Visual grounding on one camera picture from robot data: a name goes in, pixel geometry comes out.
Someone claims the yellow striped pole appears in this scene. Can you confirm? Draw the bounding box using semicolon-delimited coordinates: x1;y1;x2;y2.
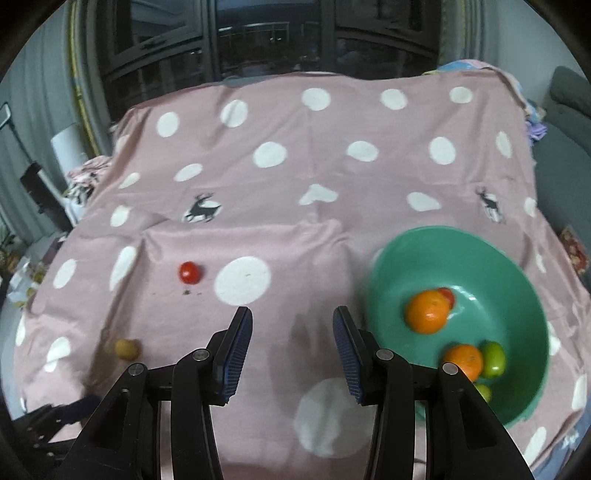
68;0;105;158

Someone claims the black white upright vacuum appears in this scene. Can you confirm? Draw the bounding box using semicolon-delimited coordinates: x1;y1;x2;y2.
0;104;72;232

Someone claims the red patterned pillow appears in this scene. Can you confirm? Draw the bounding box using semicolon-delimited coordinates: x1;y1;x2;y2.
560;225;591;278

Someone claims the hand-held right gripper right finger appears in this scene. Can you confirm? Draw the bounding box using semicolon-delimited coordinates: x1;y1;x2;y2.
332;305;534;480

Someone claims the green apple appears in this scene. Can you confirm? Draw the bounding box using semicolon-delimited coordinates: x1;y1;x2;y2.
480;340;506;379

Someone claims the pink clothes pile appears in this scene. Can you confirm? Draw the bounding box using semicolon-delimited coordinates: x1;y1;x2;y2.
65;154;114;204

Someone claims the grey curtain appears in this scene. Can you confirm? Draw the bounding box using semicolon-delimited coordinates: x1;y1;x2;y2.
0;41;114;241

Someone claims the light blue purple blanket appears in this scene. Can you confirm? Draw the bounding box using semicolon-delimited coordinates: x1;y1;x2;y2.
522;104;548;144

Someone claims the orange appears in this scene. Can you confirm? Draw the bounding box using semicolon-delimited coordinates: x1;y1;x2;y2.
405;289;451;335
442;344;485;383

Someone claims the green bowl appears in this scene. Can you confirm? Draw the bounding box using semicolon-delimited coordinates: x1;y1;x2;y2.
368;225;551;430

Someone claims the grey sofa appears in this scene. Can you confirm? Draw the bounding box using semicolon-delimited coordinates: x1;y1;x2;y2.
531;65;591;278

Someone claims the white tower appliance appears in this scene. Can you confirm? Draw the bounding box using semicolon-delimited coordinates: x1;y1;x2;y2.
50;122;90;174

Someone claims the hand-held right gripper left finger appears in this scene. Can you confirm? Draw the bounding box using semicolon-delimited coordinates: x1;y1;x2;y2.
58;305;254;480

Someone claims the pink polka-dot cloth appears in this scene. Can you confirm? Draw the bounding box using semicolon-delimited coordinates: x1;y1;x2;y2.
14;71;591;480

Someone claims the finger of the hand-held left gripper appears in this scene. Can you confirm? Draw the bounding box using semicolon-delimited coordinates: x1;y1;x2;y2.
28;394;100;432

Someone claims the small yellow-green plum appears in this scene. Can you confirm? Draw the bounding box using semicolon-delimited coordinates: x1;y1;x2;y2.
114;339;140;361

